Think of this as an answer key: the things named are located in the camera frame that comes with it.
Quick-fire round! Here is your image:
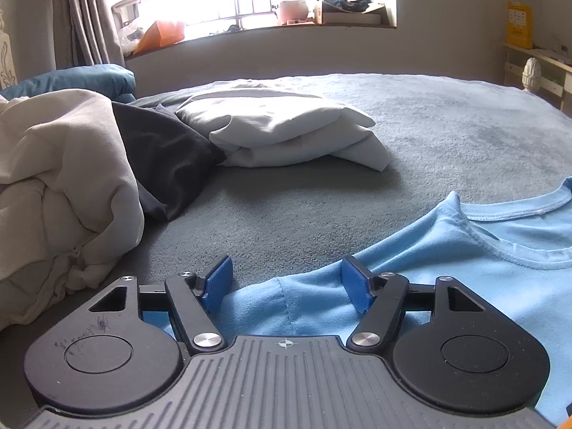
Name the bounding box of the dark grey garment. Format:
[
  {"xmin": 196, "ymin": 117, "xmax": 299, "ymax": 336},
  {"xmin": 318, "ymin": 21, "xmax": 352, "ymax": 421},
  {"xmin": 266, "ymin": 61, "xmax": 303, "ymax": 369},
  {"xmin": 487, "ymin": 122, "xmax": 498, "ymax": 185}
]
[{"xmin": 112, "ymin": 100, "xmax": 226, "ymax": 222}]

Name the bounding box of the white plastic bag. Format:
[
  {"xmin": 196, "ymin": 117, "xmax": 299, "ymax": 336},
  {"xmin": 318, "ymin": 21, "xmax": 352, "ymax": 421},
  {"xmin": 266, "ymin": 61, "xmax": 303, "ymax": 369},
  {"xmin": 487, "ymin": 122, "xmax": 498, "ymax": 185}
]
[{"xmin": 117, "ymin": 20, "xmax": 146, "ymax": 56}]

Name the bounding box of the light blue t-shirt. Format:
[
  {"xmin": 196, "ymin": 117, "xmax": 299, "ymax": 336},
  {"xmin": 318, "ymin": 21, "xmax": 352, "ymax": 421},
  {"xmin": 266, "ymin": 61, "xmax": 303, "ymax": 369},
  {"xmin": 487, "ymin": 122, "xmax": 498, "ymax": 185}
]
[{"xmin": 143, "ymin": 176, "xmax": 572, "ymax": 427}]

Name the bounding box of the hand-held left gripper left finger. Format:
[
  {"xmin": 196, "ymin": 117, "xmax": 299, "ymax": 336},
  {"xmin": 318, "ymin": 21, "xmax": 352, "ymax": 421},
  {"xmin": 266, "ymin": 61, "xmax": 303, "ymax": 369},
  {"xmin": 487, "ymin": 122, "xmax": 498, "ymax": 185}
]
[{"xmin": 88, "ymin": 255, "xmax": 234, "ymax": 358}]

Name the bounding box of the white carved panel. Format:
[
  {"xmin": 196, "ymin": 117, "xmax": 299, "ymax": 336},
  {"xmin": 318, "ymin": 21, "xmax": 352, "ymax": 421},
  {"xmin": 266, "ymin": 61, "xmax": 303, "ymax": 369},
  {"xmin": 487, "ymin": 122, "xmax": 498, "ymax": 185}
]
[{"xmin": 0, "ymin": 0, "xmax": 21, "ymax": 91}]

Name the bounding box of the cardboard box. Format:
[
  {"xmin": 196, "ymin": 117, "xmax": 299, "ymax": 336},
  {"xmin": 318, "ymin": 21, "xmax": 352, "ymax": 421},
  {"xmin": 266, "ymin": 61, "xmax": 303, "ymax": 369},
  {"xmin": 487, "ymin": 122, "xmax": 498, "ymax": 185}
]
[{"xmin": 314, "ymin": 0, "xmax": 389, "ymax": 25}]

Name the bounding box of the yellow box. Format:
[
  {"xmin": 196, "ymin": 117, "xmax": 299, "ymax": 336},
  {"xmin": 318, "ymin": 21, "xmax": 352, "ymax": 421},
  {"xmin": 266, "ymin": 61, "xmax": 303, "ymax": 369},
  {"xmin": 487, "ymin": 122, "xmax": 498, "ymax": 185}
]
[{"xmin": 506, "ymin": 1, "xmax": 534, "ymax": 50}]

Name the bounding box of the cream sweatshirt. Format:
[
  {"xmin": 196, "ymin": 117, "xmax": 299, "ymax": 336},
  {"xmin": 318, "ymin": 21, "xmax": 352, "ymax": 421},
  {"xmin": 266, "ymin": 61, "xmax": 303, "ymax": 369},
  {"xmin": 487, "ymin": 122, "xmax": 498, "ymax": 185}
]
[{"xmin": 0, "ymin": 88, "xmax": 146, "ymax": 331}]

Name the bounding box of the white pineapple-shaped ornament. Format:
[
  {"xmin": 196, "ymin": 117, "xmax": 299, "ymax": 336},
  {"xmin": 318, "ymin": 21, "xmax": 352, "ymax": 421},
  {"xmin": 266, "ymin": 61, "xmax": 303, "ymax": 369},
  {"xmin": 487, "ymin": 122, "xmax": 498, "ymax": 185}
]
[{"xmin": 522, "ymin": 57, "xmax": 542, "ymax": 94}]

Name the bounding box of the blue pillow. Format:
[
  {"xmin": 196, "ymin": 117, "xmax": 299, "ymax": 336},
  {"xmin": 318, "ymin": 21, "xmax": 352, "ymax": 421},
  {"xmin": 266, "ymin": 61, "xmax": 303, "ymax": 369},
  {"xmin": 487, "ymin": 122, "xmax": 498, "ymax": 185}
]
[{"xmin": 0, "ymin": 63, "xmax": 137, "ymax": 103}]

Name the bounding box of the pink pouch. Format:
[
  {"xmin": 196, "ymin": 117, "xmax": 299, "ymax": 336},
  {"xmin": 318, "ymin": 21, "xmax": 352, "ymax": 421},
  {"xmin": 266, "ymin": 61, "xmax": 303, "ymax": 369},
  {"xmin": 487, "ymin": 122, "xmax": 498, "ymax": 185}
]
[{"xmin": 273, "ymin": 0, "xmax": 311, "ymax": 25}]

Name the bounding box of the white garment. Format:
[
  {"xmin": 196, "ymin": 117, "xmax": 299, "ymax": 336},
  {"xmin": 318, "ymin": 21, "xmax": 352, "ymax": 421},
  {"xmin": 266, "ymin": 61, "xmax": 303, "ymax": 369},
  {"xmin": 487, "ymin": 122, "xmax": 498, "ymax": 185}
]
[{"xmin": 176, "ymin": 79, "xmax": 389, "ymax": 173}]

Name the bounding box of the beige curtain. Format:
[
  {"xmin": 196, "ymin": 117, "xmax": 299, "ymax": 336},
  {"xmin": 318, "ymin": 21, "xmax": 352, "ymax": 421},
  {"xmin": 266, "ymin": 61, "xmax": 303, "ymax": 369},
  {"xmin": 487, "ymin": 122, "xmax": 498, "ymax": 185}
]
[{"xmin": 45, "ymin": 0, "xmax": 135, "ymax": 68}]

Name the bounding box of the cream wooden desk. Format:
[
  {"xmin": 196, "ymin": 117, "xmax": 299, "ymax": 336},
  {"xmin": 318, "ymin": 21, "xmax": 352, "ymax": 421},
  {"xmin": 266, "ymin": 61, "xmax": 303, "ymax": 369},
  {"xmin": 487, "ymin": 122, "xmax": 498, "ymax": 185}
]
[{"xmin": 504, "ymin": 42, "xmax": 572, "ymax": 112}]

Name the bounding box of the orange bag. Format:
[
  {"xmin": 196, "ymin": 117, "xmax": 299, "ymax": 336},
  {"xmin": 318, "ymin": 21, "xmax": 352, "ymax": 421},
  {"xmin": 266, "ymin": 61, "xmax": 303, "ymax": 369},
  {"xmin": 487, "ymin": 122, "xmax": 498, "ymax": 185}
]
[{"xmin": 133, "ymin": 20, "xmax": 186, "ymax": 54}]

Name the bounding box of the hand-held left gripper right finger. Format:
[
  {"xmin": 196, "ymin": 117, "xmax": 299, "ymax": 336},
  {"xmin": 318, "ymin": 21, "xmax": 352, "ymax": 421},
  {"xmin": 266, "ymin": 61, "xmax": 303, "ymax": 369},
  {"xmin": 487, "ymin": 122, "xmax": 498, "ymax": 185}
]
[{"xmin": 340, "ymin": 256, "xmax": 486, "ymax": 355}]

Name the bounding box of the white metal rack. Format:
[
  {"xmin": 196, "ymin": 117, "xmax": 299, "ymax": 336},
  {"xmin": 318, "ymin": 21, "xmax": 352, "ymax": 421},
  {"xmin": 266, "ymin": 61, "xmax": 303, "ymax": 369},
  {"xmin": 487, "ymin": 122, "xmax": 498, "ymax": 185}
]
[{"xmin": 111, "ymin": 0, "xmax": 150, "ymax": 21}]

